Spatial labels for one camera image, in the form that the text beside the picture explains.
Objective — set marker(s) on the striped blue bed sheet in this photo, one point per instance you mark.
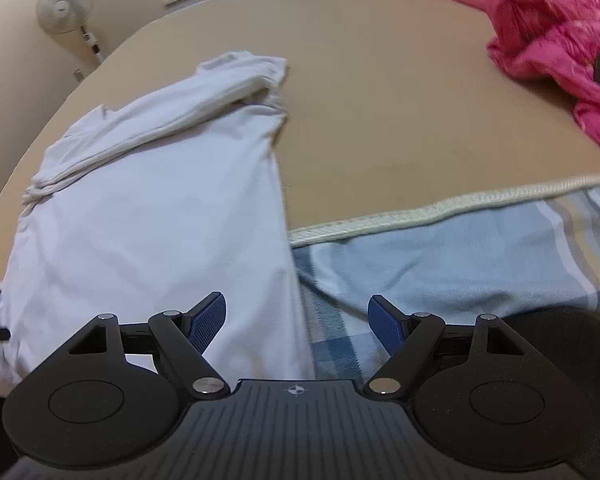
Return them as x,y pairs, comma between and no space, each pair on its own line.
455,260

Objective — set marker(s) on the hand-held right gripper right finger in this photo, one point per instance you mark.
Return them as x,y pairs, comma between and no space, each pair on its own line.
386,327

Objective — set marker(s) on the white standing fan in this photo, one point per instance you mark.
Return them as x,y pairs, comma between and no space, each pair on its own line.
62,7

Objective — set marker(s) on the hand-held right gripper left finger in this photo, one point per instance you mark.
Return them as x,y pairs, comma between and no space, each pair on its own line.
207,322

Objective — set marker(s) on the white t-shirt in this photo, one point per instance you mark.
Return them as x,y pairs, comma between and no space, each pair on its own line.
155,210

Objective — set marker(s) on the pink quilt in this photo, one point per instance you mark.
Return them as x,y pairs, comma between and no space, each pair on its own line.
545,25

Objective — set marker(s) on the tan bed mat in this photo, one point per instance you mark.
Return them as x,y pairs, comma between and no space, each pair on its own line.
405,135

